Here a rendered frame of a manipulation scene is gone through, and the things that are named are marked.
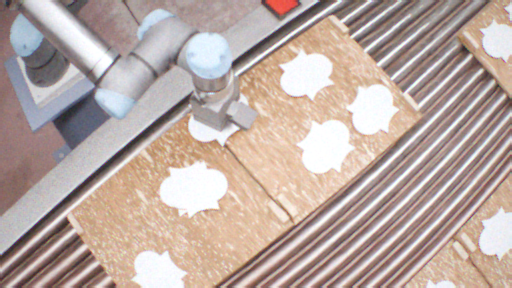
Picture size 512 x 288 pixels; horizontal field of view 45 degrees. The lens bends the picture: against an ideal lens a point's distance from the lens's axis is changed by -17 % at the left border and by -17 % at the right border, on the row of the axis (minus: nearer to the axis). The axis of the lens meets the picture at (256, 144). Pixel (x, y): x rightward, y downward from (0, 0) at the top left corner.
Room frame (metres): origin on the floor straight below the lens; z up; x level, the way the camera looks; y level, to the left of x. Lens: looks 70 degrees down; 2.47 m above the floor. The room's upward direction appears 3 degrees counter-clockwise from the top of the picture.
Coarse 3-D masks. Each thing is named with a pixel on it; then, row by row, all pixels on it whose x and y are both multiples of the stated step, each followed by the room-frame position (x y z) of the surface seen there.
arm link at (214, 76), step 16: (208, 32) 0.61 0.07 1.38; (192, 48) 0.58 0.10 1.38; (208, 48) 0.58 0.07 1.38; (224, 48) 0.57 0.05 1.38; (192, 64) 0.55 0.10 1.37; (208, 64) 0.55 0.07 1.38; (224, 64) 0.55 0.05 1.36; (192, 80) 0.56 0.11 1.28; (208, 80) 0.54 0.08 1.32; (224, 80) 0.55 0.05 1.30
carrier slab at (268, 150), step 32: (320, 32) 0.84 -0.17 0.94; (352, 64) 0.75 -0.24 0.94; (256, 96) 0.68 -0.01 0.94; (288, 96) 0.67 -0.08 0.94; (320, 96) 0.67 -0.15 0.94; (352, 96) 0.67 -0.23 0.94; (256, 128) 0.60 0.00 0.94; (288, 128) 0.59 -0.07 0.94; (352, 128) 0.59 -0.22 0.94; (256, 160) 0.52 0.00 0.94; (288, 160) 0.52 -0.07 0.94; (352, 160) 0.51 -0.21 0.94; (288, 192) 0.45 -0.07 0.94; (320, 192) 0.44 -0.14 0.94
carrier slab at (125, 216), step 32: (160, 160) 0.53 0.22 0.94; (192, 160) 0.53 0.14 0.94; (224, 160) 0.53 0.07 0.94; (96, 192) 0.46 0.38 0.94; (128, 192) 0.46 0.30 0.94; (256, 192) 0.45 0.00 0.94; (96, 224) 0.38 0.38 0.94; (128, 224) 0.38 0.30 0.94; (160, 224) 0.38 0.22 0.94; (192, 224) 0.38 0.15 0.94; (224, 224) 0.38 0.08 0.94; (256, 224) 0.38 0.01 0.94; (288, 224) 0.37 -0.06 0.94; (96, 256) 0.30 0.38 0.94; (128, 256) 0.30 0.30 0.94; (192, 256) 0.31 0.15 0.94; (224, 256) 0.31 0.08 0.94
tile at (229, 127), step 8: (240, 96) 0.62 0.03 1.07; (192, 120) 0.57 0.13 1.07; (192, 128) 0.55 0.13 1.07; (200, 128) 0.55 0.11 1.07; (208, 128) 0.55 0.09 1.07; (224, 128) 0.55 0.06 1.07; (232, 128) 0.55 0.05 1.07; (192, 136) 0.53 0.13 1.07; (200, 136) 0.53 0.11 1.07; (208, 136) 0.53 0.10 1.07; (216, 136) 0.53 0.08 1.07; (224, 136) 0.53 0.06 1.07
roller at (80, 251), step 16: (400, 0) 0.96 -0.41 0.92; (368, 16) 0.91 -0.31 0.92; (384, 16) 0.91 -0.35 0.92; (352, 32) 0.85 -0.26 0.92; (368, 32) 0.86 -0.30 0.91; (224, 144) 0.58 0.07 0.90; (80, 240) 0.35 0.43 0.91; (64, 256) 0.30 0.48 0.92; (80, 256) 0.30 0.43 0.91; (48, 272) 0.26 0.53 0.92; (64, 272) 0.26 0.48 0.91
